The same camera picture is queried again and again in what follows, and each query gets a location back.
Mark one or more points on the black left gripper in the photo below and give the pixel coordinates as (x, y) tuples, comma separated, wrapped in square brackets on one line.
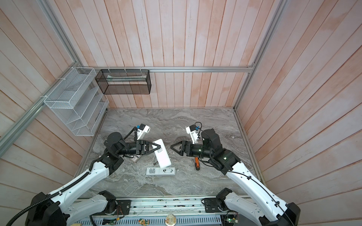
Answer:
[(140, 149)]

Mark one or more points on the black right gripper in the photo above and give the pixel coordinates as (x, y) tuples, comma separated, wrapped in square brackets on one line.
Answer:
[(184, 147)]

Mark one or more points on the white slim remote control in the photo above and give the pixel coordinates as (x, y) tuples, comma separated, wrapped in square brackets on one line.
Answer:
[(157, 171)]

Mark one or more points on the orange black screwdriver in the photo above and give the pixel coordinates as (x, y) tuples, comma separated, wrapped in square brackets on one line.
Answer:
[(197, 164)]

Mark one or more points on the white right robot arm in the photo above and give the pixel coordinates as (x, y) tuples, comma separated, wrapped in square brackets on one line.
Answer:
[(265, 209)]

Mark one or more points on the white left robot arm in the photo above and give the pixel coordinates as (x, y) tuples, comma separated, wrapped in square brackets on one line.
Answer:
[(58, 208)]

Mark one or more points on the playing card box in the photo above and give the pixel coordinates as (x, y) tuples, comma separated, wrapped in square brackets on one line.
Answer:
[(136, 158)]

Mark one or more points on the round gold white badge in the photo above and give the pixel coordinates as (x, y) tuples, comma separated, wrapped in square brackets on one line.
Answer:
[(170, 220)]

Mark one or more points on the small colourful charm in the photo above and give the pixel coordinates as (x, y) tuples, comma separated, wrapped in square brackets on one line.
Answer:
[(144, 222)]

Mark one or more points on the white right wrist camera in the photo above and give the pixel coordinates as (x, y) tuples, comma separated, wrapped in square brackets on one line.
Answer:
[(194, 131)]

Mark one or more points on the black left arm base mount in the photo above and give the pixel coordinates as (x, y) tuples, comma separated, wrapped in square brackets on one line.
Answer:
[(123, 207)]

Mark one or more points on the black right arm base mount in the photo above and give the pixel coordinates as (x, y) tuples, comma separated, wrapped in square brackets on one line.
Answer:
[(214, 205)]

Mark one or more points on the black wire mesh basket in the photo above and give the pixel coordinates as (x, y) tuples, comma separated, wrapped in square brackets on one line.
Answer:
[(124, 81)]

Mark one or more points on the white wire mesh shelf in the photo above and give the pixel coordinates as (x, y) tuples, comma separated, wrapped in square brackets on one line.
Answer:
[(78, 104)]

